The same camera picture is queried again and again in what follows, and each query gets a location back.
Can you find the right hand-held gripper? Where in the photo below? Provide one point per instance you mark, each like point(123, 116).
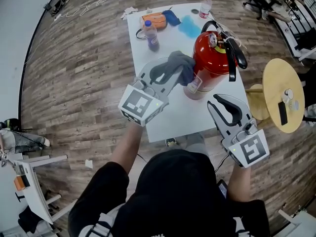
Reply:
point(249, 148)

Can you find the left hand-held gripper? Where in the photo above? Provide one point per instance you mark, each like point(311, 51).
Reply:
point(138, 102)

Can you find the grey blue wiping cloth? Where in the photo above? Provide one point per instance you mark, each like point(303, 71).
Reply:
point(177, 63)

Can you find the red fire extinguisher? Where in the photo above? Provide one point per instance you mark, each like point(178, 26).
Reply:
point(209, 55)

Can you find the person's left forearm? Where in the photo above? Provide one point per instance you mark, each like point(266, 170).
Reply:
point(128, 147)

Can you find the person's right forearm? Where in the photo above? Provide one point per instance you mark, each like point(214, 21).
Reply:
point(238, 184)

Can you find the dark soda bottle blue cap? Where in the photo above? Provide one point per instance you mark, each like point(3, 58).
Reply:
point(151, 37)

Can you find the person's grey trousers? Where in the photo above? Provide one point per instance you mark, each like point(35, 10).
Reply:
point(195, 142)

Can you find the black smartphone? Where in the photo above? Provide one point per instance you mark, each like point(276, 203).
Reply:
point(282, 113)

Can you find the round yellow wooden table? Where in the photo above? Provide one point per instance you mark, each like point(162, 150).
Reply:
point(274, 83)

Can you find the orange tissue packet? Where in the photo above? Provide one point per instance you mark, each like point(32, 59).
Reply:
point(154, 20)

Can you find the light blue cloth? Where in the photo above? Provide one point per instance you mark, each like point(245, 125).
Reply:
point(188, 26)

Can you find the white mug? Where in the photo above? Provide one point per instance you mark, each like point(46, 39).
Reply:
point(288, 94)

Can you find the dark blue pouch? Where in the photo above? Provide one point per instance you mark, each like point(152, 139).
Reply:
point(171, 17)

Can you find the small glass jar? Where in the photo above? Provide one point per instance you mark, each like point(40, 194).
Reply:
point(295, 105)

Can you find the black screen device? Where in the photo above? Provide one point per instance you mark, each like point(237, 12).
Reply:
point(222, 189)

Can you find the crumpled white tissue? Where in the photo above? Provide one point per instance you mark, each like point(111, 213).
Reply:
point(128, 11)

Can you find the round black lid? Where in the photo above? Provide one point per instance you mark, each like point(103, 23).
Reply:
point(195, 11)

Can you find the clear water bottle red cap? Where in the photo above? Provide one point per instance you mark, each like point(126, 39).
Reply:
point(205, 7)

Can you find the person in dark shirt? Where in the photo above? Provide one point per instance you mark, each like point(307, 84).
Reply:
point(172, 199)

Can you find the black railing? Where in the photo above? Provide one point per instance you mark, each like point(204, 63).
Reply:
point(293, 28)

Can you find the white paper scrap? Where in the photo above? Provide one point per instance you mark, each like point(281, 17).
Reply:
point(89, 163)

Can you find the white desk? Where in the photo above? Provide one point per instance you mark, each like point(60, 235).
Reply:
point(34, 189)

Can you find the orange box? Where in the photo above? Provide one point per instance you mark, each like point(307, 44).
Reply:
point(21, 182)

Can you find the black backpack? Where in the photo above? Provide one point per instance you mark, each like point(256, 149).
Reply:
point(28, 221)

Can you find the white table frame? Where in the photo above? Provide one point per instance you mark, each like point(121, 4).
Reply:
point(298, 221)

